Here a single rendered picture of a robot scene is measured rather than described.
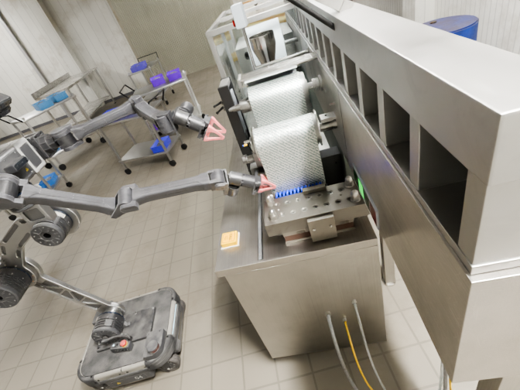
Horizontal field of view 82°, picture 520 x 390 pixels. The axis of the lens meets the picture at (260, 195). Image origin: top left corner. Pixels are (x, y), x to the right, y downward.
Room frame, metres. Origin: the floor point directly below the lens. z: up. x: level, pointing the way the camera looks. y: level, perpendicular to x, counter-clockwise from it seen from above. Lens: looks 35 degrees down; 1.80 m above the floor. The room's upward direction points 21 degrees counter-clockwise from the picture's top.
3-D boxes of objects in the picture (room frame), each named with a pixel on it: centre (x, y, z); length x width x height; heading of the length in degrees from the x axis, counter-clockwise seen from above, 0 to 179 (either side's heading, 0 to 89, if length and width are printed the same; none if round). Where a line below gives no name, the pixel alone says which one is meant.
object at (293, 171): (1.05, -0.17, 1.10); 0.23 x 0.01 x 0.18; 78
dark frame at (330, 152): (1.14, -0.23, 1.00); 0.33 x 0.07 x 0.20; 78
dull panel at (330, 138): (2.11, -0.62, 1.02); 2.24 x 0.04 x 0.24; 168
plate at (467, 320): (1.68, -0.63, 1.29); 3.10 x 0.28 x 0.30; 168
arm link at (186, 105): (1.24, 0.20, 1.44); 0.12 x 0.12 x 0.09; 76
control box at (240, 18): (1.67, -0.20, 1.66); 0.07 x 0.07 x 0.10; 73
